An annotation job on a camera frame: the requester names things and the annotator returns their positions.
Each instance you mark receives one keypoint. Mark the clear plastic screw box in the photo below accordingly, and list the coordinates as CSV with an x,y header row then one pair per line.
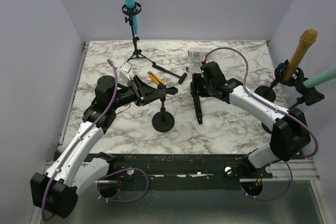
x,y
196,56

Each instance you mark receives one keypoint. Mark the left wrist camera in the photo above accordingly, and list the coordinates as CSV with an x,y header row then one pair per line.
x,y
126,73

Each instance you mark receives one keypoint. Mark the black clip stand right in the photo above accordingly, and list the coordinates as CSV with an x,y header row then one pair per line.
x,y
308,96

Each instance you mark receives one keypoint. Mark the black T-handle tool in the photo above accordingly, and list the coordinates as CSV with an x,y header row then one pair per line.
x,y
181,78

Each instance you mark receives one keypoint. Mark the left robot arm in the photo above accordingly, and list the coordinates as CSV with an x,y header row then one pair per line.
x,y
58,188

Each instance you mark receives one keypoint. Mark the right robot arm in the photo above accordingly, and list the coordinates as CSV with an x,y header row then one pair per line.
x,y
289,132

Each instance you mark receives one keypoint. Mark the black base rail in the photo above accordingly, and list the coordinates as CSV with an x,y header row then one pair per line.
x,y
163,172

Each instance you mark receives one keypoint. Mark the gold microphone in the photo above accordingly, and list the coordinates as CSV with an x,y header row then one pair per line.
x,y
307,39

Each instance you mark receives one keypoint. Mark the black microphone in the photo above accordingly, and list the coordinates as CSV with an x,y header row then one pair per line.
x,y
198,109

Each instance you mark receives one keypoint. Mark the black clip microphone stand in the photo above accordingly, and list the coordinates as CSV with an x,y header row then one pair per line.
x,y
163,121

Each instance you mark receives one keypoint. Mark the black tripod shock-mount stand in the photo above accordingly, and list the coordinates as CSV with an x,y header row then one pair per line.
x,y
130,14

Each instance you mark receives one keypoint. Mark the yellow utility knife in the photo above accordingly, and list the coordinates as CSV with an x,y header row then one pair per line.
x,y
156,79

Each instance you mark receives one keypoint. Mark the green microphone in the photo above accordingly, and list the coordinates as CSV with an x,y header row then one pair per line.
x,y
321,78

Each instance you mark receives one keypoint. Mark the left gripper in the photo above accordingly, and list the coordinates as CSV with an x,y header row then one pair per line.
x,y
143,92

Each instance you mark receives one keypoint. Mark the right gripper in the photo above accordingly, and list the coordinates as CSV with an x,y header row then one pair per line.
x,y
205,94

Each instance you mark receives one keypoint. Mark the black round-base shock-mount stand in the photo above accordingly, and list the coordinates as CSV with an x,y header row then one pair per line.
x,y
268,93

